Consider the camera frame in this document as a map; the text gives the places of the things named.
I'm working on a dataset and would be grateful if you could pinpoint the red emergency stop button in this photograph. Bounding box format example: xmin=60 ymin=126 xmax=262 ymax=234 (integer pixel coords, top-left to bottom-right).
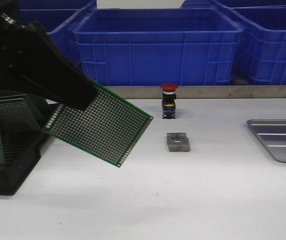
xmin=161 ymin=82 xmax=178 ymax=119

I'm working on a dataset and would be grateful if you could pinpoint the centre blue plastic crate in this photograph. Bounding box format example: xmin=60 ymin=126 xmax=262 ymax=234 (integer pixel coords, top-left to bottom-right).
xmin=73 ymin=8 xmax=242 ymax=86

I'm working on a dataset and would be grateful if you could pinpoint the blue plastic crate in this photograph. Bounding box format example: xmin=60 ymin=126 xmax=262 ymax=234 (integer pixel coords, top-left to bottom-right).
xmin=73 ymin=8 xmax=242 ymax=86
xmin=17 ymin=9 xmax=83 ymax=71
xmin=230 ymin=7 xmax=286 ymax=85

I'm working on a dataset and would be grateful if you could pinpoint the grey metal clamp block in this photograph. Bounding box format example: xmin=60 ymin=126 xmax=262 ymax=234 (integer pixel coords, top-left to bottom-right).
xmin=166 ymin=132 xmax=191 ymax=152

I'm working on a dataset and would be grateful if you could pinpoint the far right blue crate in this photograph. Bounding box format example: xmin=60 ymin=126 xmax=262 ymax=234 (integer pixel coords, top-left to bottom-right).
xmin=181 ymin=0 xmax=286 ymax=9

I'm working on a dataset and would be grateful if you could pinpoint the left blue plastic crate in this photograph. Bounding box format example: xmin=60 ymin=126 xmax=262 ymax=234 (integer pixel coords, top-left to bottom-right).
xmin=17 ymin=9 xmax=83 ymax=71

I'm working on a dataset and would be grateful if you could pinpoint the far left blue crate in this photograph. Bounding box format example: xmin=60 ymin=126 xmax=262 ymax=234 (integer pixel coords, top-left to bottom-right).
xmin=19 ymin=0 xmax=97 ymax=10

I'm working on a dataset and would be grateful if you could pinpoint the green perforated circuit board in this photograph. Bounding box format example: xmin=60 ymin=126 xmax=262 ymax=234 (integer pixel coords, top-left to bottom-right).
xmin=42 ymin=82 xmax=153 ymax=168

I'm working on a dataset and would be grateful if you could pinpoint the black slotted board rack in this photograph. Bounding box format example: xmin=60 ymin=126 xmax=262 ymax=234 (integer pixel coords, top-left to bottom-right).
xmin=0 ymin=84 xmax=58 ymax=196

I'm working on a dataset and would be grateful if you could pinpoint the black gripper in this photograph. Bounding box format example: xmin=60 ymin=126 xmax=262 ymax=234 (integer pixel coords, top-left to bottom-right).
xmin=0 ymin=0 xmax=98 ymax=111

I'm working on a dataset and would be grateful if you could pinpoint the right blue plastic crate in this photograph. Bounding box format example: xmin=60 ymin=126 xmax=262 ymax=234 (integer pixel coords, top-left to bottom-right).
xmin=230 ymin=7 xmax=286 ymax=85

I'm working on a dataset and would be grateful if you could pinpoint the silver metal tray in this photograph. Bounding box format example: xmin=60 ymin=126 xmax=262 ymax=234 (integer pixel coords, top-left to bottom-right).
xmin=247 ymin=119 xmax=286 ymax=163

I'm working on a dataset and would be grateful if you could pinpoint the green circuit board front row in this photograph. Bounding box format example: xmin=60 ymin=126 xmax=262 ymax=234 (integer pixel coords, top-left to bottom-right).
xmin=0 ymin=97 xmax=40 ymax=133

